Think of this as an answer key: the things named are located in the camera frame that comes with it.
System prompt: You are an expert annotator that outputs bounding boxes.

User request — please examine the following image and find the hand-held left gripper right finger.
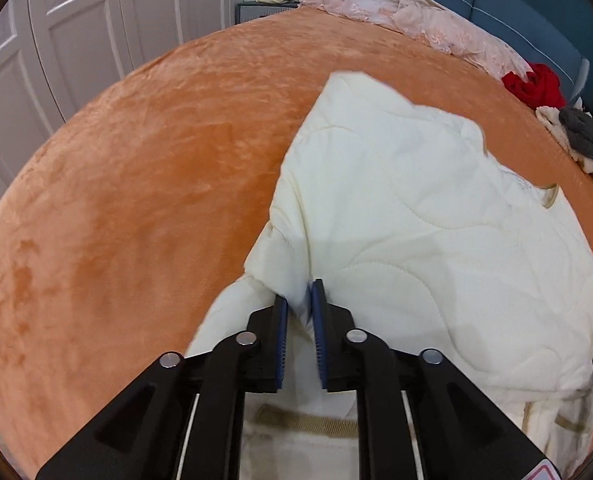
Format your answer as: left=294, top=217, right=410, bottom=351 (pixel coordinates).
left=309, top=279, right=562, bottom=480

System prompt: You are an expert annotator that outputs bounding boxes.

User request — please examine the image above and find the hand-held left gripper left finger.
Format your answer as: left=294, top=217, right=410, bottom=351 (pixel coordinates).
left=35, top=294, right=289, bottom=480

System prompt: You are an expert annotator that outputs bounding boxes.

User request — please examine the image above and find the white quilted coat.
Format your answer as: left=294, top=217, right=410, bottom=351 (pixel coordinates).
left=176, top=71, right=593, bottom=480

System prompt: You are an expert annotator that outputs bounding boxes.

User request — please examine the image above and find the orange plush blanket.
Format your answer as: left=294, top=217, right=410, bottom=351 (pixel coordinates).
left=0, top=4, right=593, bottom=480

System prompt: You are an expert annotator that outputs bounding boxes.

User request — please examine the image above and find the grey knitted garment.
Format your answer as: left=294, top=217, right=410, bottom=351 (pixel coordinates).
left=558, top=106, right=593, bottom=173

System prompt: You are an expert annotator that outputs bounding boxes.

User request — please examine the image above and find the cream fleece garment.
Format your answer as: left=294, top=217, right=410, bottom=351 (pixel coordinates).
left=535, top=105, right=593, bottom=191

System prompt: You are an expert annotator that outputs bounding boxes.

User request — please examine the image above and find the red garment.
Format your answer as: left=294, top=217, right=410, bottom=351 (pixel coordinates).
left=501, top=62, right=567, bottom=110

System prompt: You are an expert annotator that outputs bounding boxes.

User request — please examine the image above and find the grey nightstand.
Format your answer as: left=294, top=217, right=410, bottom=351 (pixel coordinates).
left=236, top=2, right=300, bottom=26

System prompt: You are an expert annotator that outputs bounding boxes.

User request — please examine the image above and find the pink floral quilt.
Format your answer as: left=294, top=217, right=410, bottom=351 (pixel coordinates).
left=296, top=0, right=532, bottom=81

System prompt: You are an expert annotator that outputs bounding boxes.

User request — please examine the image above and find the white panelled wardrobe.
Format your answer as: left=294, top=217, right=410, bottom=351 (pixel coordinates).
left=0, top=0, right=267, bottom=211

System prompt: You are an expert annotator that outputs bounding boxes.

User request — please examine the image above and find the blue padded headboard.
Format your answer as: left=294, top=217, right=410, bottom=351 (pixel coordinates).
left=321, top=0, right=593, bottom=106

